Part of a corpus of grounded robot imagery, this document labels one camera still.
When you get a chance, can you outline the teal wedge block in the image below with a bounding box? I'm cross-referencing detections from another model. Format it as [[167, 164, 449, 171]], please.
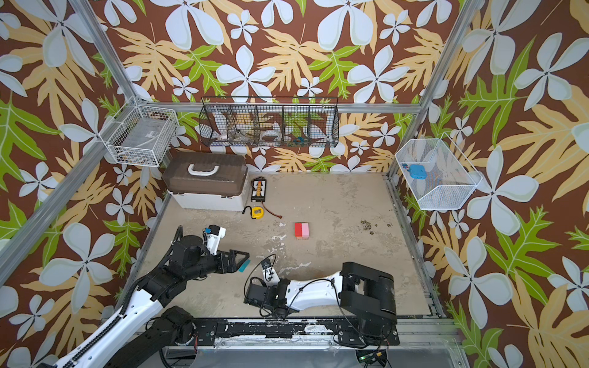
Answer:
[[239, 259, 250, 272]]

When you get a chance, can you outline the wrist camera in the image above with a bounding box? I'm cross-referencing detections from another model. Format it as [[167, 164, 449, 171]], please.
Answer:
[[261, 259, 280, 286], [204, 225, 226, 255]]

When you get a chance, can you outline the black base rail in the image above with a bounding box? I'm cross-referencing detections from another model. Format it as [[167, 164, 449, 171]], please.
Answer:
[[193, 317, 400, 347]]

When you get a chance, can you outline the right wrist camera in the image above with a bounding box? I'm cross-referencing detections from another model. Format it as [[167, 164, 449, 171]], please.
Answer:
[[261, 259, 280, 286]]

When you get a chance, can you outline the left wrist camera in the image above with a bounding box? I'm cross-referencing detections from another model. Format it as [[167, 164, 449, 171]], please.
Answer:
[[204, 225, 226, 255]]

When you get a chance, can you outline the yellow tape measure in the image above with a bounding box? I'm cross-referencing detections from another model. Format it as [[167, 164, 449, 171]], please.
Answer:
[[242, 205, 265, 219]]

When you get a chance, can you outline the brown lid tool box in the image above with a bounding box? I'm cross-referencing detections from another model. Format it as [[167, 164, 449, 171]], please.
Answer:
[[163, 152, 248, 212]]

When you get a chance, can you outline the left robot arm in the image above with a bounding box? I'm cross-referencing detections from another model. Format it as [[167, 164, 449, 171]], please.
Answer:
[[54, 225, 249, 367]]

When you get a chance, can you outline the black orange battery charger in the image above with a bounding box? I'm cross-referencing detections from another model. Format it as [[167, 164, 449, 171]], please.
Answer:
[[251, 176, 267, 202]]

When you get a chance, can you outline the white mesh basket right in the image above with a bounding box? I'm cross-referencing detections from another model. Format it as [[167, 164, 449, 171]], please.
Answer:
[[395, 136, 483, 212]]

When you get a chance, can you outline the red block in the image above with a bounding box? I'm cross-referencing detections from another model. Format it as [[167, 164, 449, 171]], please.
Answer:
[[294, 223, 304, 239]]

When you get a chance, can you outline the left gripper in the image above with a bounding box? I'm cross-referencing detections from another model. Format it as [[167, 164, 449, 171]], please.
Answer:
[[185, 247, 251, 282]]

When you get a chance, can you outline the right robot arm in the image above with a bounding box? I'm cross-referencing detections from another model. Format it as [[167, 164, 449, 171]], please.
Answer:
[[244, 259, 397, 345]]

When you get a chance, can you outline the blue object in basket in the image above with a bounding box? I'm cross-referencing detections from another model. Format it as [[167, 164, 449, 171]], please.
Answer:
[[409, 164, 427, 180]]

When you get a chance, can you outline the pink block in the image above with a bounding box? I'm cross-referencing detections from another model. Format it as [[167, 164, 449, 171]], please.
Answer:
[[301, 223, 310, 239]]

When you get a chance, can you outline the white wire basket left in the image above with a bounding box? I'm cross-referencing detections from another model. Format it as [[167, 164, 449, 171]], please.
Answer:
[[100, 100, 179, 167]]

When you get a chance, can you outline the black wire basket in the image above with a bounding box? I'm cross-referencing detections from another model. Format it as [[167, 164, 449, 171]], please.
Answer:
[[196, 97, 341, 148]]

